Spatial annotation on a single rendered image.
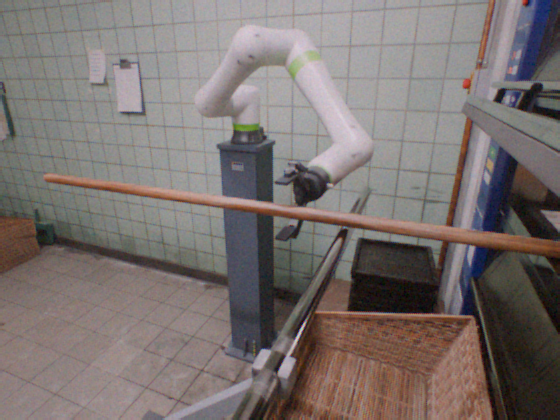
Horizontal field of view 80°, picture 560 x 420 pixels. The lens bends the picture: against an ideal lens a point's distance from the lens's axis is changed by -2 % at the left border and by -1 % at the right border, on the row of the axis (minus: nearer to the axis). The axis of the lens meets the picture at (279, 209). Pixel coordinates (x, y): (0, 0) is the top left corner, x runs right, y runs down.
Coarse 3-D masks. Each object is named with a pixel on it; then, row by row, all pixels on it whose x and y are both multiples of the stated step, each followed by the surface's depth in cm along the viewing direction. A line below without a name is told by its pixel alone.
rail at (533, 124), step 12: (468, 96) 79; (480, 96) 70; (480, 108) 60; (492, 108) 51; (504, 108) 44; (516, 108) 40; (504, 120) 42; (516, 120) 37; (528, 120) 34; (540, 120) 31; (552, 120) 29; (528, 132) 33; (540, 132) 30; (552, 132) 27; (552, 144) 27
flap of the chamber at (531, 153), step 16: (464, 112) 77; (480, 112) 59; (480, 128) 54; (496, 128) 45; (512, 128) 38; (512, 144) 36; (528, 144) 31; (544, 144) 29; (528, 160) 30; (544, 160) 27; (544, 176) 26
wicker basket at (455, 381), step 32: (352, 320) 110; (384, 320) 106; (416, 320) 101; (448, 320) 97; (320, 352) 117; (352, 352) 115; (384, 352) 109; (416, 352) 105; (448, 352) 100; (480, 352) 82; (320, 384) 104; (352, 384) 104; (384, 384) 104; (416, 384) 104; (448, 384) 91; (480, 384) 75; (320, 416) 95; (352, 416) 94; (384, 416) 94; (416, 416) 94; (448, 416) 83; (480, 416) 69
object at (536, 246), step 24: (120, 192) 94; (144, 192) 90; (168, 192) 87; (288, 216) 76; (312, 216) 73; (336, 216) 72; (360, 216) 70; (456, 240) 64; (480, 240) 62; (504, 240) 61; (528, 240) 60
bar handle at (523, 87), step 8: (496, 88) 73; (504, 88) 65; (512, 88) 59; (520, 88) 54; (528, 88) 50; (536, 88) 49; (496, 96) 69; (520, 96) 52; (528, 96) 52; (520, 104) 52; (528, 104) 52
